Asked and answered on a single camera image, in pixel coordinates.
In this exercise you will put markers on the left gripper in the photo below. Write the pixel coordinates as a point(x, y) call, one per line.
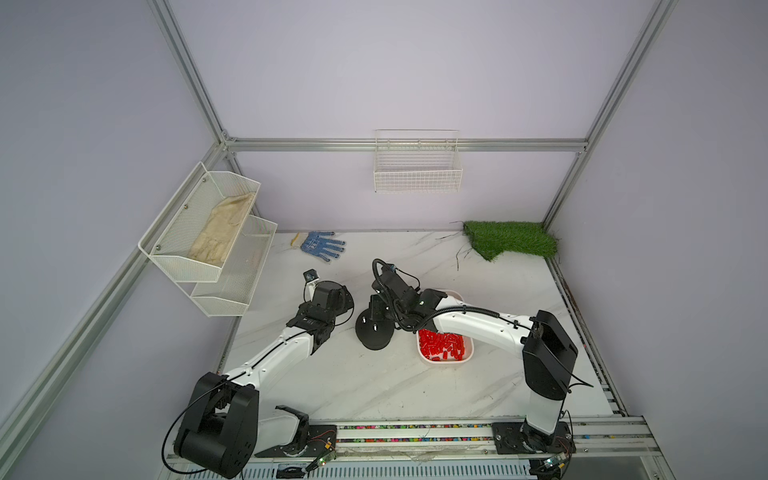
point(343, 306)

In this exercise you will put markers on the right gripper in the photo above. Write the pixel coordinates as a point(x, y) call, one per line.
point(375, 304)

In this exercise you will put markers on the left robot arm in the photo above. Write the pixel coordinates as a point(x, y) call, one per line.
point(221, 428)

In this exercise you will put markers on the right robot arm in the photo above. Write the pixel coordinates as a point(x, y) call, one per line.
point(547, 352)

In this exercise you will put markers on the red sleeves pile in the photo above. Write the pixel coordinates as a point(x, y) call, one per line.
point(437, 347)

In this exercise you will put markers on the blue dotted work glove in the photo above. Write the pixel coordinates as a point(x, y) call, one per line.
point(319, 244)

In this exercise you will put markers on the white tray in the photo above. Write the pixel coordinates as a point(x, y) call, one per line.
point(470, 349)

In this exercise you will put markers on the lower white mesh shelf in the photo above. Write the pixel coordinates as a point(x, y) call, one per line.
point(232, 294)

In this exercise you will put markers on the white mesh shelf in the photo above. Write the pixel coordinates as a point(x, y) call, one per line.
point(192, 239)
point(232, 294)

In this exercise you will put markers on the green artificial grass mat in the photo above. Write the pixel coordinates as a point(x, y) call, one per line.
point(491, 239)

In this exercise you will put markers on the beige cloth in shelf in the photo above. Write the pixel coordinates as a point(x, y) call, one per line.
point(213, 244)

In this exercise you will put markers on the upper white mesh shelf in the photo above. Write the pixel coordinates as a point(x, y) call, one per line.
point(192, 239)

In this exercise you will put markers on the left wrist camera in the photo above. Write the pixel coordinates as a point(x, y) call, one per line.
point(310, 276)

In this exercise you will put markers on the white wire wall basket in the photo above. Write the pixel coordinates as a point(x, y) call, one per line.
point(417, 161)

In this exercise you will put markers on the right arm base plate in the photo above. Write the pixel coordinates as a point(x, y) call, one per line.
point(517, 438)

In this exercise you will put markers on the aluminium mounting rail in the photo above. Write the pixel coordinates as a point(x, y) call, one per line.
point(601, 436)

